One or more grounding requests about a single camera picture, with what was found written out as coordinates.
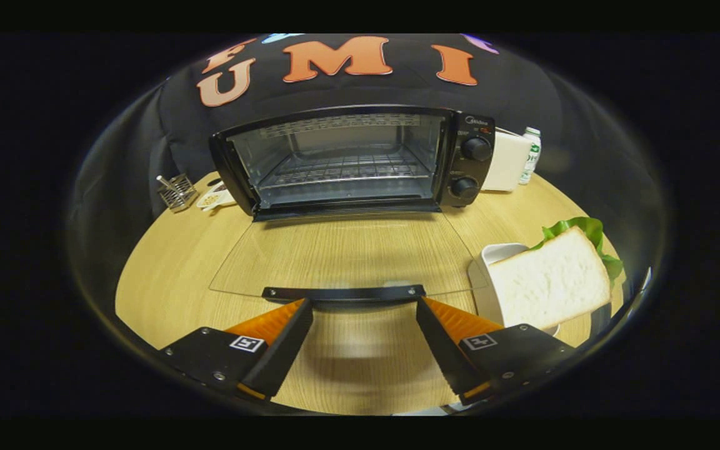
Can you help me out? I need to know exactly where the black toaster oven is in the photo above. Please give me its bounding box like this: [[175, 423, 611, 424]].
[[208, 104, 497, 307]]

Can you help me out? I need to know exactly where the white box appliance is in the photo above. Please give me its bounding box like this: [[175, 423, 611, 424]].
[[481, 128, 533, 193]]

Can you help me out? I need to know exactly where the lettuce sandwich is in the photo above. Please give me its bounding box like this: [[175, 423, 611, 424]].
[[488, 216, 625, 331]]

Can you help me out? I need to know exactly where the small white green-label bottle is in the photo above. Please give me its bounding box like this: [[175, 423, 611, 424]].
[[518, 127, 543, 186]]

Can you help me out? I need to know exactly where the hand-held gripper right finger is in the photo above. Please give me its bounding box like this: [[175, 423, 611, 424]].
[[416, 296, 578, 406]]

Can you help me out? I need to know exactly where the small white dish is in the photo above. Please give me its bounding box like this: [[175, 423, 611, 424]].
[[196, 182, 238, 212]]

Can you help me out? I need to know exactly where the white plastic tray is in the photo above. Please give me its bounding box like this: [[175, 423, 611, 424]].
[[467, 242, 562, 338]]

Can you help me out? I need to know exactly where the metal wire basket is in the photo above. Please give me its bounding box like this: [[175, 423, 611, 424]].
[[156, 173, 200, 214]]

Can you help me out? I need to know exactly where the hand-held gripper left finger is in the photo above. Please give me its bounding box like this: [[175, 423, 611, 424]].
[[160, 298, 314, 402]]

